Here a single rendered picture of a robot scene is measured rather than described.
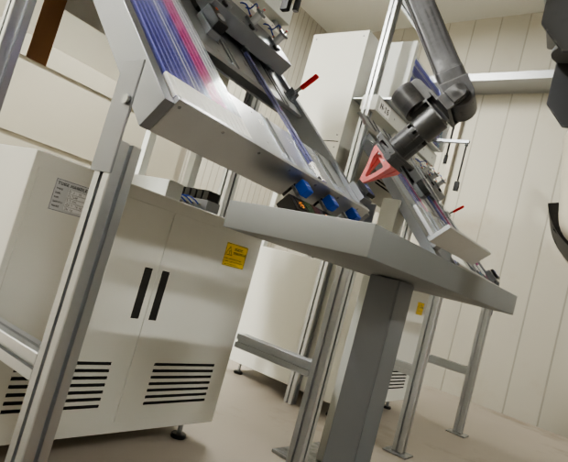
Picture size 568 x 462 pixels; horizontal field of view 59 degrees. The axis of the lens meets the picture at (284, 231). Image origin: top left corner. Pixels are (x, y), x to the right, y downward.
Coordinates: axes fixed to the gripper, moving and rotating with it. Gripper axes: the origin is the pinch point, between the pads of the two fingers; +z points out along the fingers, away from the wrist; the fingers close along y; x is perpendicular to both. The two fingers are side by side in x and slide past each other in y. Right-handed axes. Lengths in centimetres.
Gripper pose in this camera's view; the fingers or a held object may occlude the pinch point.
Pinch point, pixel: (365, 179)
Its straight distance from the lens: 111.1
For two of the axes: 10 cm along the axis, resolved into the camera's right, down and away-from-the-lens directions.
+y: -5.7, -2.2, -7.9
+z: -7.1, 6.1, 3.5
